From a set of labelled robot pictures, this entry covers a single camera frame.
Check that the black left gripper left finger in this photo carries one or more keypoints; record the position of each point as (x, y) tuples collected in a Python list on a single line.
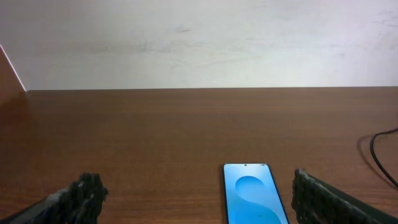
[(80, 202)]

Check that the blue screen smartphone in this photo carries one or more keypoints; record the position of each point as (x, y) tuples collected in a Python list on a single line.
[(251, 195)]

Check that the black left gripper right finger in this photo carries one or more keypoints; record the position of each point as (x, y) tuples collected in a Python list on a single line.
[(315, 201)]

